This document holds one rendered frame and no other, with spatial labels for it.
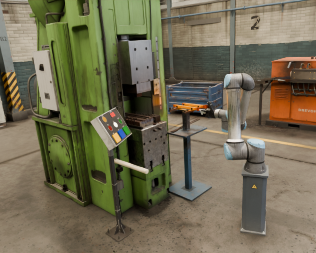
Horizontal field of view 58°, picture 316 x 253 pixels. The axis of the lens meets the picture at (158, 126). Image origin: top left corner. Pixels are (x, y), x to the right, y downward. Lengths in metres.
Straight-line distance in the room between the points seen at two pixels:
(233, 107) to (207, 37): 8.80
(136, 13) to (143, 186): 1.77
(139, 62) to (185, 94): 4.07
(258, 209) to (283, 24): 7.94
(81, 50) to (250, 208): 2.17
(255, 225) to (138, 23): 2.22
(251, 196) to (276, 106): 3.52
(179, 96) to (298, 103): 2.62
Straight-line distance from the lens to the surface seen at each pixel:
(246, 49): 10.50
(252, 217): 2.82
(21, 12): 8.88
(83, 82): 3.02
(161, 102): 3.30
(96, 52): 2.69
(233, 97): 2.49
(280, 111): 6.02
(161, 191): 3.28
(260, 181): 2.64
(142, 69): 2.84
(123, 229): 2.98
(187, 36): 11.65
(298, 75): 5.66
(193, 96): 6.70
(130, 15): 2.97
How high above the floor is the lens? 1.74
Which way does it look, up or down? 16 degrees down
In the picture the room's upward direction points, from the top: 4 degrees counter-clockwise
